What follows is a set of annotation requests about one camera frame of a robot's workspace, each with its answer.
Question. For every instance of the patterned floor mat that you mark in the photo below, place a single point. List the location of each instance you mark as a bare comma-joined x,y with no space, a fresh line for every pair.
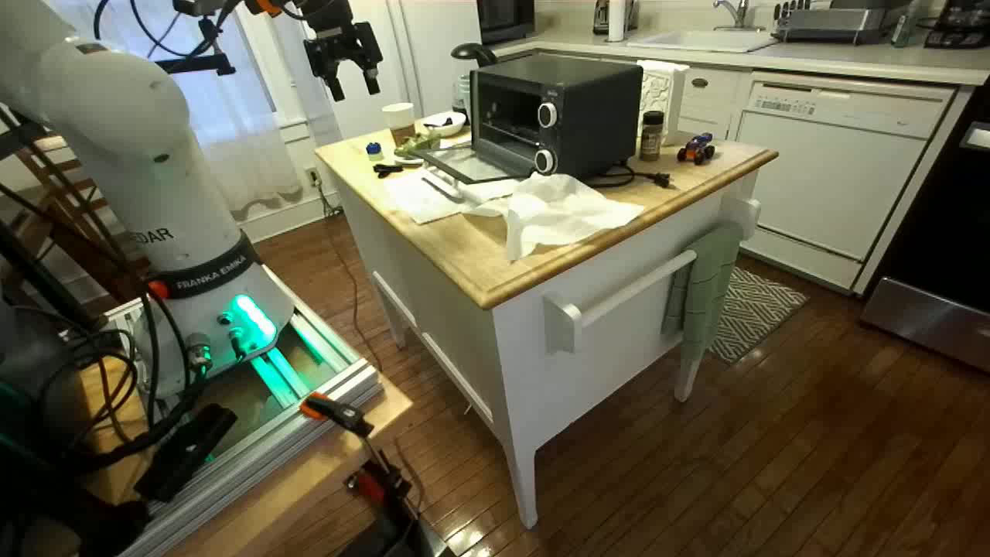
752,308

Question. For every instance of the white paper cup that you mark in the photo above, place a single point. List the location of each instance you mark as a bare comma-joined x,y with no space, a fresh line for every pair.
402,120

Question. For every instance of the orange black clamp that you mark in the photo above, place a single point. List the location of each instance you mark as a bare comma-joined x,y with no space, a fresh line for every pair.
397,528

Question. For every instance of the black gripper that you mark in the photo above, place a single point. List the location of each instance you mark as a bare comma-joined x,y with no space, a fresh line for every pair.
340,37

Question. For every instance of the robot base mounting platform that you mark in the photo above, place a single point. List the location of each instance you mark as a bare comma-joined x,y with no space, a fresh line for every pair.
128,435

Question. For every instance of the white knitted dish cloth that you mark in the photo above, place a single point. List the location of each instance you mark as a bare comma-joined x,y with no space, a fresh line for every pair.
429,194

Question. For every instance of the white cloth towel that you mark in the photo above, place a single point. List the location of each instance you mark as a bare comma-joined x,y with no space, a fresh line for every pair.
550,212

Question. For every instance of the white kitchen island cart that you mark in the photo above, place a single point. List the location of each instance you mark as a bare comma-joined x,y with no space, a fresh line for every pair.
539,342

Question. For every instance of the black stove range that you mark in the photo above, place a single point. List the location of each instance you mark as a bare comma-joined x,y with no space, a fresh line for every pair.
937,276

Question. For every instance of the blue red toy car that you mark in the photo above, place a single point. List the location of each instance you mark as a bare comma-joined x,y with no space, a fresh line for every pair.
696,149

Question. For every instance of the dish drying rack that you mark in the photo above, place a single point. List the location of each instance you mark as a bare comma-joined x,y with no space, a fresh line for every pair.
838,18

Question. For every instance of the small spice jar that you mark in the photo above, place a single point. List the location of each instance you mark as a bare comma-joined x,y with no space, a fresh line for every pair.
652,134

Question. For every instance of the black toaster oven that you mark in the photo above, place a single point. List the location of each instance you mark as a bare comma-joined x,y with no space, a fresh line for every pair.
545,114

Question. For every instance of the white dishwasher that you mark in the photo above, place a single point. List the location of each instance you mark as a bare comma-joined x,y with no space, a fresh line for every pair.
842,157

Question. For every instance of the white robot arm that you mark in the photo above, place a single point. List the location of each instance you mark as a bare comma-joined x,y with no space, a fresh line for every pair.
134,154

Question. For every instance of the green hanging towel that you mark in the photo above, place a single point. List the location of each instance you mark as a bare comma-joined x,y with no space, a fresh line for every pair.
696,290

